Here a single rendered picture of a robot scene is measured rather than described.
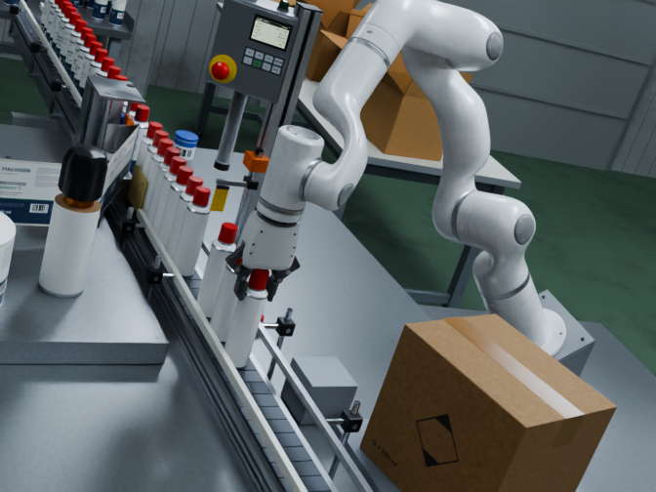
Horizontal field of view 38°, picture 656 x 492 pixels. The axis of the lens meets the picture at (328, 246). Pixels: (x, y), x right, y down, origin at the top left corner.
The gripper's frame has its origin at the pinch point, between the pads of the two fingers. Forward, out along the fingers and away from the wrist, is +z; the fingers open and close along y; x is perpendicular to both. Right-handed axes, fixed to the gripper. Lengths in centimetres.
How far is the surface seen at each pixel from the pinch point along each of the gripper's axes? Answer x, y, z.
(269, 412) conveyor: 15.8, -1.4, 16.4
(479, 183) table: -151, -169, 31
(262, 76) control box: -38.9, -8.4, -29.3
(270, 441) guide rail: 27.9, 4.3, 13.2
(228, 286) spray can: -7.2, 1.8, 3.7
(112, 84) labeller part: -79, 10, -10
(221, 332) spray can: -6.6, 0.9, 13.8
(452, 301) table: -149, -177, 85
